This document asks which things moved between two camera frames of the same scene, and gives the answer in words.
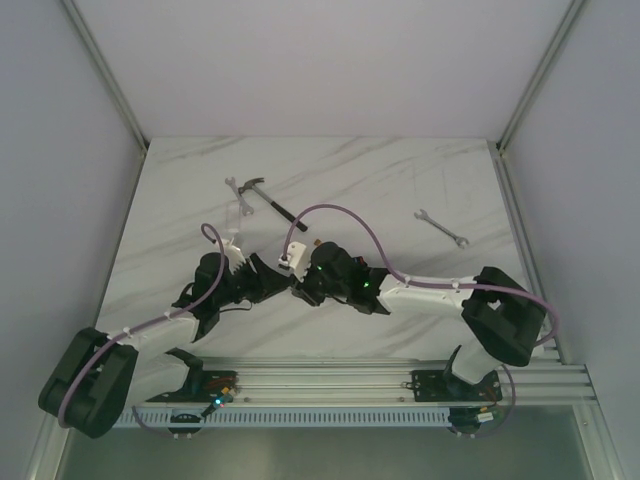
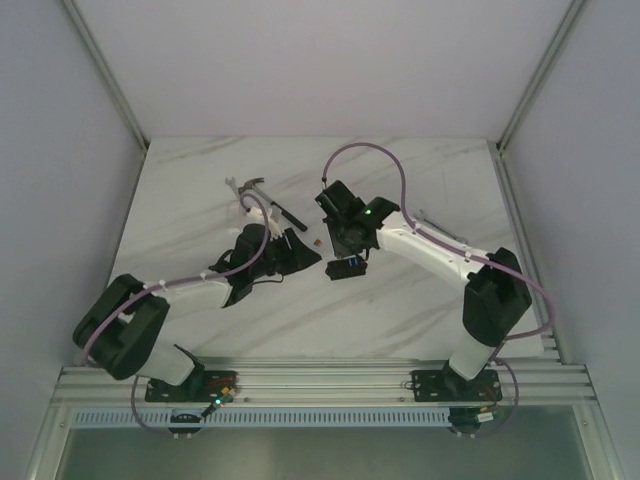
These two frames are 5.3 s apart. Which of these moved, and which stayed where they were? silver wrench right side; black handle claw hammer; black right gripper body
Moved: black right gripper body
Stayed: black handle claw hammer; silver wrench right side
